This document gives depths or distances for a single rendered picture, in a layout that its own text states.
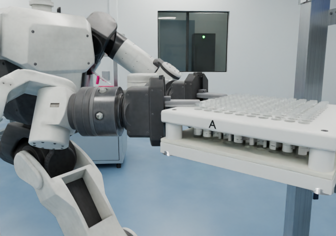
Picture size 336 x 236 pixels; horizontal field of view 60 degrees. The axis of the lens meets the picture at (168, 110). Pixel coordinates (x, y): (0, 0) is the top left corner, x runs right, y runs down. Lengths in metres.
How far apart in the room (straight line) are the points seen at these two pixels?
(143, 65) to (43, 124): 0.55
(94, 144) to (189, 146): 2.63
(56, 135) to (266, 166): 0.33
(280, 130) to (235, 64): 5.46
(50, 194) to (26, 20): 0.44
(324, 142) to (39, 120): 0.42
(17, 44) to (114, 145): 2.31
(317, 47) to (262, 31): 5.03
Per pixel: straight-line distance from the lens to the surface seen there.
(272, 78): 6.09
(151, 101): 0.48
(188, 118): 0.43
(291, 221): 1.12
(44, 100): 0.54
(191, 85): 0.61
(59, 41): 0.84
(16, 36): 0.80
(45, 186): 0.87
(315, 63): 0.99
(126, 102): 0.49
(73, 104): 0.51
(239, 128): 0.40
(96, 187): 0.90
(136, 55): 1.00
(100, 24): 1.01
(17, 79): 0.54
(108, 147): 3.03
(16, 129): 0.97
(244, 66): 5.88
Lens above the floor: 1.12
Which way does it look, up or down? 10 degrees down
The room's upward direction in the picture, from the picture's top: straight up
